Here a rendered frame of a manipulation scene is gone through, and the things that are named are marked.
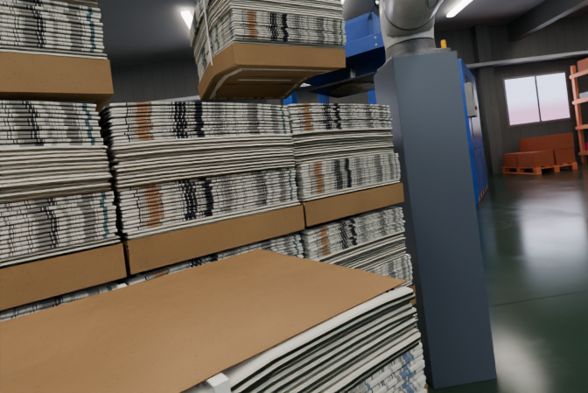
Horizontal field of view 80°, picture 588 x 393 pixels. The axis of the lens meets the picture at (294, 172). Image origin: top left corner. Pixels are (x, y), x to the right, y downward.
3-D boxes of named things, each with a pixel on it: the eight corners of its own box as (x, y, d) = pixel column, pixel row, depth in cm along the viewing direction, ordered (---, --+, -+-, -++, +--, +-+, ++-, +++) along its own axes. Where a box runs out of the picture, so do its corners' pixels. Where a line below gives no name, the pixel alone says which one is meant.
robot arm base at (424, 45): (421, 72, 128) (419, 57, 128) (452, 52, 106) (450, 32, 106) (373, 77, 127) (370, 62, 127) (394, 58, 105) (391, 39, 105)
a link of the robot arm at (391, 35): (430, 49, 121) (422, -14, 120) (443, 31, 103) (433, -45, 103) (381, 58, 124) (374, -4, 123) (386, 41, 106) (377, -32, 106)
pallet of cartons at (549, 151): (535, 168, 774) (532, 137, 773) (583, 168, 656) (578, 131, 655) (498, 173, 769) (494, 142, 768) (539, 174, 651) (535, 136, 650)
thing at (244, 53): (346, 67, 86) (346, 49, 86) (234, 64, 73) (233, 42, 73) (313, 76, 100) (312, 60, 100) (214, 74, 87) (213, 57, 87)
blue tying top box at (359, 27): (375, 38, 250) (372, 10, 250) (304, 61, 283) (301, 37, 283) (394, 52, 288) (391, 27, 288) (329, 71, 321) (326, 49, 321)
